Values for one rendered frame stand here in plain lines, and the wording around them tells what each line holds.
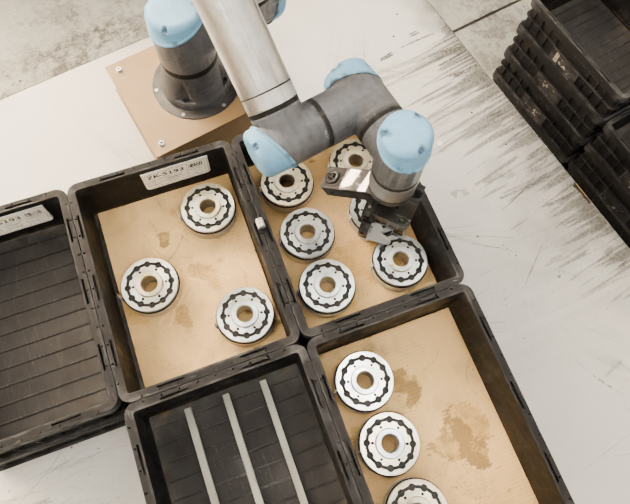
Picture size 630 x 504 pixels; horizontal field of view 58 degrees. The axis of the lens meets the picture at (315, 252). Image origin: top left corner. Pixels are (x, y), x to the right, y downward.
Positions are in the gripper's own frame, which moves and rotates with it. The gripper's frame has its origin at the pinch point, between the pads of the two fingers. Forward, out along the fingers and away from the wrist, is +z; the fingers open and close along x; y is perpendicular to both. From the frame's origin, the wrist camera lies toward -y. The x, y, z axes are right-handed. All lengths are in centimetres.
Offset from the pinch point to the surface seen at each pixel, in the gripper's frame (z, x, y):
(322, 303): -1.7, -18.1, -1.3
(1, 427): 0, -60, -41
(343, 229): 1.9, -2.2, -4.0
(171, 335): 0.5, -34.3, -23.5
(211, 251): 1.0, -17.1, -24.7
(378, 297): 1.9, -11.8, 7.4
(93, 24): 84, 66, -137
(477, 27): 89, 135, 1
